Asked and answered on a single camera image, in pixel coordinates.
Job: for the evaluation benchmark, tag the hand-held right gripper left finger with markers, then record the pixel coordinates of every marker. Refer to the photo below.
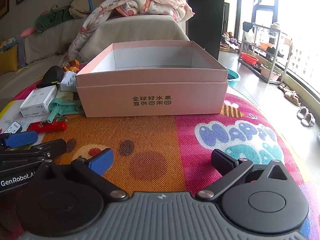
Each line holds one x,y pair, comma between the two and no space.
103,163

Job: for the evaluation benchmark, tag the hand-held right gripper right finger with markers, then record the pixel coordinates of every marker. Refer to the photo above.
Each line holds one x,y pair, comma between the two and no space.
221,162

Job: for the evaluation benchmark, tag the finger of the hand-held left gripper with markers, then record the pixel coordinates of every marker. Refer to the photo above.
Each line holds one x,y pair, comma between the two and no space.
50,147
21,139

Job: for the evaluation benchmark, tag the white battery charger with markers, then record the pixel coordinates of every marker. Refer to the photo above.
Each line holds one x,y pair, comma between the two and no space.
12,128

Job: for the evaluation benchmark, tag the red lipstick tube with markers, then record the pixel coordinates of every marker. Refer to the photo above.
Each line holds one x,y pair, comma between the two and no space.
47,127

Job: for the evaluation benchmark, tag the small white carton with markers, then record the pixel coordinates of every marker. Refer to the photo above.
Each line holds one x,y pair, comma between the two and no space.
37,100

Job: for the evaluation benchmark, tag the teal plastic tool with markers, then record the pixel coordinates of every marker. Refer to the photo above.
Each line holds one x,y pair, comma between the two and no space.
62,106

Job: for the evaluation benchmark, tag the white power adapter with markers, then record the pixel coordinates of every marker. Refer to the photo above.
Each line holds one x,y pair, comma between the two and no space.
68,82

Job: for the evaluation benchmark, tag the black tape roll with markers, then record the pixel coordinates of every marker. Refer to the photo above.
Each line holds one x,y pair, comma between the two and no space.
51,76

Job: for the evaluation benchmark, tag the brown bear figurine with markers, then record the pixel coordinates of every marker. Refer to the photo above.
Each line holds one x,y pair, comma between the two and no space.
71,66

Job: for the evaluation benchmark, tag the pink cardboard box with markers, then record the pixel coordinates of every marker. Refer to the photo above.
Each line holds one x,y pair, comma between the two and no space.
150,85

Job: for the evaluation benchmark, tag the colourful cartoon play mat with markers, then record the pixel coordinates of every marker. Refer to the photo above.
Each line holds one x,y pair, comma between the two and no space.
155,135

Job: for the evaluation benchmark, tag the yellow cushion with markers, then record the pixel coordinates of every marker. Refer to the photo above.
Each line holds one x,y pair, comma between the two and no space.
8,60

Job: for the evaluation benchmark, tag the teal plastic basin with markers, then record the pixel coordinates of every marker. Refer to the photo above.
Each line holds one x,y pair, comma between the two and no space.
233,77

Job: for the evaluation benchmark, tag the white slipper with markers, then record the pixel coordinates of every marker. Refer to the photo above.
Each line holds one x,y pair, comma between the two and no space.
302,112
308,120

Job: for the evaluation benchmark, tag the beige sandal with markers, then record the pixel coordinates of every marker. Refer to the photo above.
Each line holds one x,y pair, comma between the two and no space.
292,98
283,87

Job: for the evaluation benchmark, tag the potted green plant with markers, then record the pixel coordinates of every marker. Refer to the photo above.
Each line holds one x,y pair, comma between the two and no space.
271,72

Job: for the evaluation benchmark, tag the red plastic basin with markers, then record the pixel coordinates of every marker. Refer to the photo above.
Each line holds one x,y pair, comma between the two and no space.
249,58

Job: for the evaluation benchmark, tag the metal storage rack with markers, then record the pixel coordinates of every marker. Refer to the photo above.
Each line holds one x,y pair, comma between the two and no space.
275,55

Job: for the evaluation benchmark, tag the row of shoes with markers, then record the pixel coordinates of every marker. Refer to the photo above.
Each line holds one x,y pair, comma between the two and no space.
230,42

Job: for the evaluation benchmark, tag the green plush toy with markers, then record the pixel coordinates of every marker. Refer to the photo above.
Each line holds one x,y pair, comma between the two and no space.
50,20

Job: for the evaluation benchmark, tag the beige sofa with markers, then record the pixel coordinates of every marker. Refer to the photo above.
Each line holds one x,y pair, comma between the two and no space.
125,32

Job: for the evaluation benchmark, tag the beige pillow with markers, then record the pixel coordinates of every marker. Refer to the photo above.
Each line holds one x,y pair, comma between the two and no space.
80,6

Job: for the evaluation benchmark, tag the pink printed blanket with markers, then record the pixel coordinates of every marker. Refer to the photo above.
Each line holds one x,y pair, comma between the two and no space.
150,5

